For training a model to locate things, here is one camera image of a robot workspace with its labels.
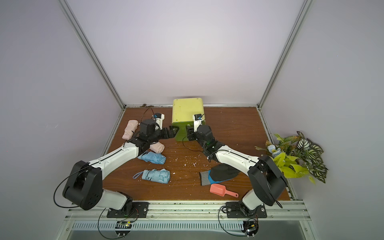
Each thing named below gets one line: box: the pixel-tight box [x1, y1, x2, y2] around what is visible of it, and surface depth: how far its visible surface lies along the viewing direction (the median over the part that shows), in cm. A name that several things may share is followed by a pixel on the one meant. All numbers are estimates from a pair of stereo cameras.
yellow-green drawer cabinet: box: [171, 98, 206, 142], surface depth 91 cm
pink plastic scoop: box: [209, 183, 239, 198], surface depth 79 cm
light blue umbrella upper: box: [137, 151, 167, 165], surface depth 88 cm
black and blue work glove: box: [199, 163, 241, 186], surface depth 85 cm
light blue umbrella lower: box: [132, 168, 171, 184], surface depth 83 cm
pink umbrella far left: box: [122, 119, 140, 140], surface depth 105 cm
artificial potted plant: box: [254, 131, 328, 184], surface depth 68 cm
